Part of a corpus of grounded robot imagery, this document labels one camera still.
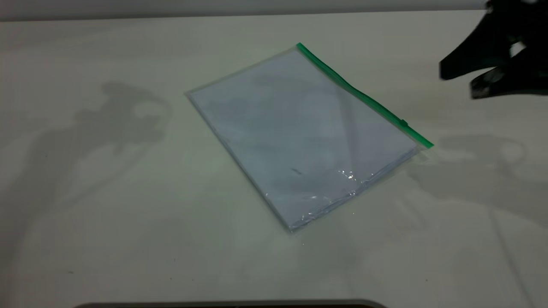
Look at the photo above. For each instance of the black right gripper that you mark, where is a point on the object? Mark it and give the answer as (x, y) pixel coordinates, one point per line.
(526, 21)

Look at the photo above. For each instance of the clear plastic zipper bag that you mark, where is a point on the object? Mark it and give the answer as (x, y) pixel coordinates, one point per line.
(299, 137)

